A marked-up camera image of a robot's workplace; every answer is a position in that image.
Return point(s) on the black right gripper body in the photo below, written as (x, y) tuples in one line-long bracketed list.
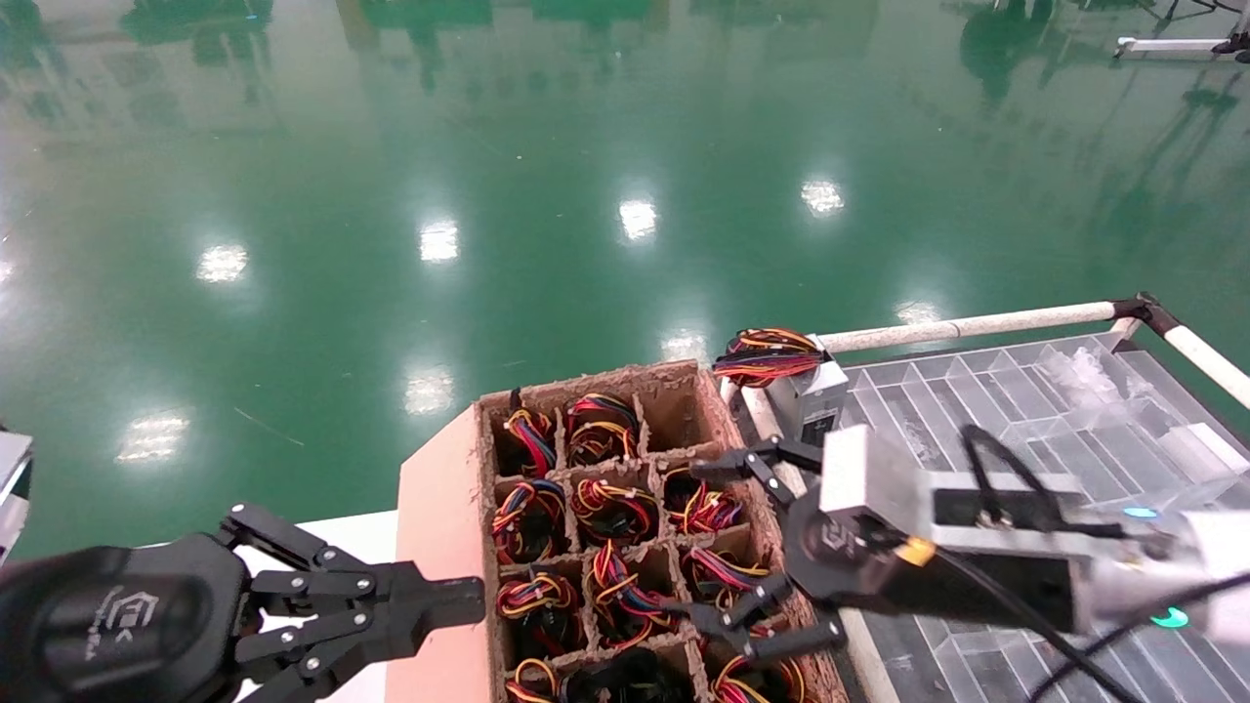
[(840, 547)]

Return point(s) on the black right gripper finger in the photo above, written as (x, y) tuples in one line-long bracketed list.
[(771, 454), (796, 637)]

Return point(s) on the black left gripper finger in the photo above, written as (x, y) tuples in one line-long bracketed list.
[(391, 630), (332, 584)]

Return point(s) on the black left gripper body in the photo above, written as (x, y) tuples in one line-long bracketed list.
[(117, 615)]

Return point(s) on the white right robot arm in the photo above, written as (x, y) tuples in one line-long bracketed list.
[(1211, 547)]

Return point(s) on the cardboard box with dividers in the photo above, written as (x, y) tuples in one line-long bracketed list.
[(439, 547)]

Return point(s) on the clear plastic divider tray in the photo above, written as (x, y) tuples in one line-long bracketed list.
[(1025, 391)]

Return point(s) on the white stand base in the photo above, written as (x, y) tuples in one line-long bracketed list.
[(1172, 45)]

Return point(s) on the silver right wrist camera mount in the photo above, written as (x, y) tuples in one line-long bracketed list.
[(869, 474)]

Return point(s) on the long white cart rail tube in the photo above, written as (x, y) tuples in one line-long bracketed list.
[(977, 324)]

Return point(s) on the black rail corner joint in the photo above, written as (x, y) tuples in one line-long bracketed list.
[(1147, 312)]

